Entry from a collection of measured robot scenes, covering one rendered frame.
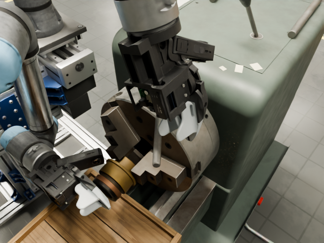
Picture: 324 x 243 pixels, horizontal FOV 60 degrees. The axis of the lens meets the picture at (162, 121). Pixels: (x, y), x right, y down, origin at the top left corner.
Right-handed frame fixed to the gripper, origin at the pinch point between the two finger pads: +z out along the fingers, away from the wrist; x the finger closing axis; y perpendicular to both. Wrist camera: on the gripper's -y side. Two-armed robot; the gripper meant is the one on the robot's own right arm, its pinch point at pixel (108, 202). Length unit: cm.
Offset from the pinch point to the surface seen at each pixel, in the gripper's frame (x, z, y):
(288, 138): -108, 22, -150
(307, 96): -108, 19, -207
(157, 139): 25.2, 10.2, -5.9
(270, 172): -54, 25, -71
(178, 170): 4.2, 9.2, -14.6
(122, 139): 6.7, -5.8, -12.1
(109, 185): 3.1, -1.3, -2.2
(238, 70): 17.9, 9.0, -39.3
